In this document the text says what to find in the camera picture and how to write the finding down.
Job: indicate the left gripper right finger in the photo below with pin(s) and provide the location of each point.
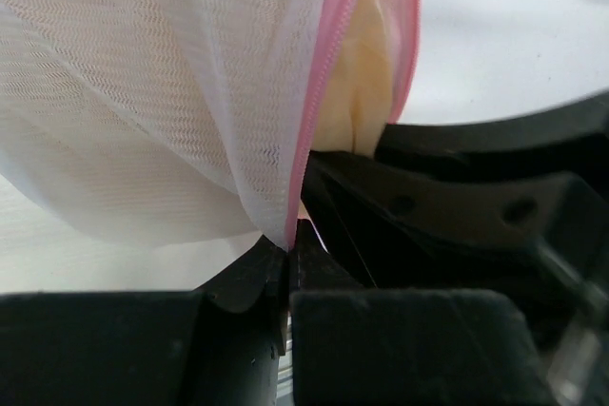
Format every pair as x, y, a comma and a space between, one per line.
473, 344

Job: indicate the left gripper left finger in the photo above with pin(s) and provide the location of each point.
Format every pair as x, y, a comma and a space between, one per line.
218, 344

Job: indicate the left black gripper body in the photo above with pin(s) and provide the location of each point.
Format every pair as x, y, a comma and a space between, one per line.
494, 200

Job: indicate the beige bra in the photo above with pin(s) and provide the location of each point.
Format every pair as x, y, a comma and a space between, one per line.
358, 96

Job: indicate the white mesh pink-trimmed laundry bag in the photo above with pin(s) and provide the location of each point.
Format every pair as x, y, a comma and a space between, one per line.
168, 121

